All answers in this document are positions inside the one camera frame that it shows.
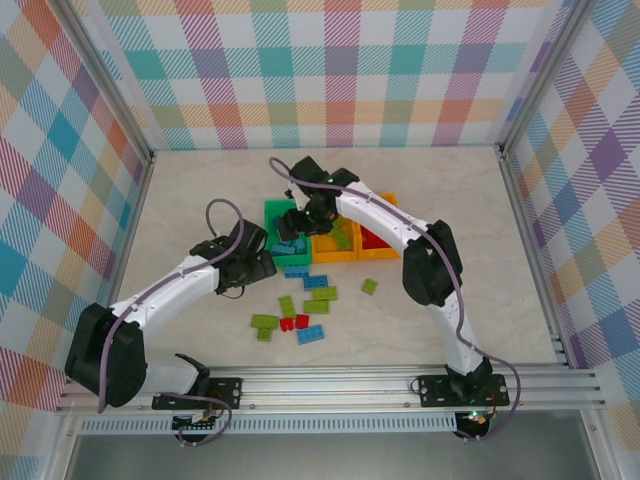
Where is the green plastic container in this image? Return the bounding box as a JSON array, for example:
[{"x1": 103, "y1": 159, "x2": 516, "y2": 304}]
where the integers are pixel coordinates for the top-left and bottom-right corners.
[{"x1": 263, "y1": 199, "x2": 312, "y2": 268}]

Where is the black left controller board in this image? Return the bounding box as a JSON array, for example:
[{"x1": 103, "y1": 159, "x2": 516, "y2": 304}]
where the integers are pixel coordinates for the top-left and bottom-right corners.
[{"x1": 171, "y1": 410, "x2": 224, "y2": 435}]

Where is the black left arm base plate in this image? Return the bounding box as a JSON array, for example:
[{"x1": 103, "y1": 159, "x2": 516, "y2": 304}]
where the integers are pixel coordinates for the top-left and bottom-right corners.
[{"x1": 151, "y1": 377, "x2": 245, "y2": 412}]

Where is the aluminium side frame rail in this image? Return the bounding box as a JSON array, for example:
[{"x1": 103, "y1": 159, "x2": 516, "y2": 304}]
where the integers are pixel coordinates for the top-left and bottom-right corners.
[
  {"x1": 497, "y1": 144, "x2": 576, "y2": 369},
  {"x1": 102, "y1": 149, "x2": 159, "y2": 311}
]

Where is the aluminium mounting rail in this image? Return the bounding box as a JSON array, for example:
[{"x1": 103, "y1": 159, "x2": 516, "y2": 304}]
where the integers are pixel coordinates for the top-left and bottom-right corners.
[{"x1": 53, "y1": 363, "x2": 604, "y2": 417}]

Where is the grey slotted cable duct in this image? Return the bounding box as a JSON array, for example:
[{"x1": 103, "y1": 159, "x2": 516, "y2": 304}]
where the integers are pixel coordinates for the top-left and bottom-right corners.
[{"x1": 78, "y1": 417, "x2": 460, "y2": 436}]

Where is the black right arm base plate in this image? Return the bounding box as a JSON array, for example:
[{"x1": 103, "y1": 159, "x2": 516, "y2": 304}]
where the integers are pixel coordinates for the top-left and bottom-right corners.
[{"x1": 418, "y1": 372, "x2": 511, "y2": 409}]

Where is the aluminium frame post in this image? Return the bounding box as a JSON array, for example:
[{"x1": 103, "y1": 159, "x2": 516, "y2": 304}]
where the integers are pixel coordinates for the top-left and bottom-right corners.
[
  {"x1": 497, "y1": 0, "x2": 594, "y2": 159},
  {"x1": 58, "y1": 0, "x2": 157, "y2": 169}
]

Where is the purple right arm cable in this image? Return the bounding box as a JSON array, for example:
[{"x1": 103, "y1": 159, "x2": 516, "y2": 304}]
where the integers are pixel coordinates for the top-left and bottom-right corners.
[{"x1": 268, "y1": 157, "x2": 522, "y2": 444}]

